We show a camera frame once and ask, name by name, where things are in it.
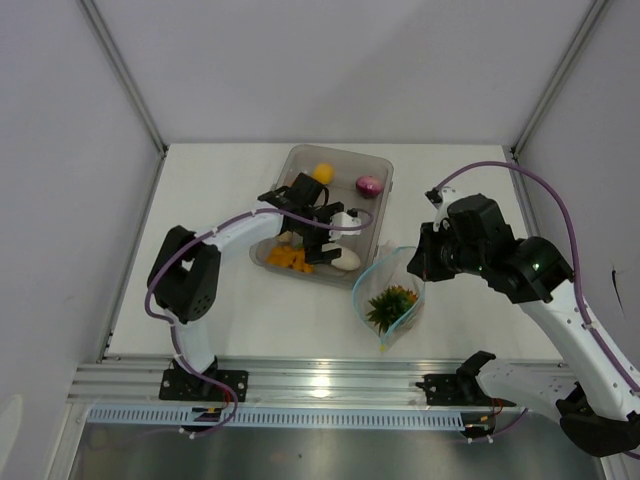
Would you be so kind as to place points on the left aluminium frame post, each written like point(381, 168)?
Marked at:
point(114, 57)

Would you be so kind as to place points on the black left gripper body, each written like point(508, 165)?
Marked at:
point(315, 234)

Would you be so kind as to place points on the purple toy onion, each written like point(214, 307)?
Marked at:
point(369, 187)

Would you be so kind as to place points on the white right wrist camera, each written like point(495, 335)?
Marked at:
point(441, 199)

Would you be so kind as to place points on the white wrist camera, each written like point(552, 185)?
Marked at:
point(344, 224)
point(441, 199)

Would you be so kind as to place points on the aluminium frame post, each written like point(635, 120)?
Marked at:
point(114, 57)
point(560, 74)

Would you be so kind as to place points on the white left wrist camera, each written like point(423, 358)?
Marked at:
point(344, 224)

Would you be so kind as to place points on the white toy radish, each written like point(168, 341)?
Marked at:
point(347, 261)

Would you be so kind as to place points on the right aluminium frame post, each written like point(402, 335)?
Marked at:
point(560, 74)

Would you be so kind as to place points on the clear zip top bag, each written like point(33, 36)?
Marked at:
point(389, 268)

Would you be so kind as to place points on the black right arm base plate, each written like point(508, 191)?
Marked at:
point(451, 390)

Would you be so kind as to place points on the white toy garlic bulb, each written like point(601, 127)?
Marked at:
point(285, 237)

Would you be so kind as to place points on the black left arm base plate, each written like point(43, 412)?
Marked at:
point(179, 385)

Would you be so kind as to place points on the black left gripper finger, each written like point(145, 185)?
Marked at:
point(333, 247)
point(315, 256)

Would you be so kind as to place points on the toy pineapple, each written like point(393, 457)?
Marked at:
point(389, 306)

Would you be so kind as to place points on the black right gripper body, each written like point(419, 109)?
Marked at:
point(444, 257)

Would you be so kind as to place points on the yellow toy lemon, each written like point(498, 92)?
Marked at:
point(323, 173)

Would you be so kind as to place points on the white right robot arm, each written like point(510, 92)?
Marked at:
point(599, 412)

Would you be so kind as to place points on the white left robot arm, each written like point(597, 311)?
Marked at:
point(182, 286)

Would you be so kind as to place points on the white slotted cable duct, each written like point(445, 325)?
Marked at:
point(315, 418)

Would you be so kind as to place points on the yellow toy ginger root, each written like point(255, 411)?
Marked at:
point(287, 257)

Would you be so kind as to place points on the aluminium table edge rail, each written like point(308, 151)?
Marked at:
point(273, 382)

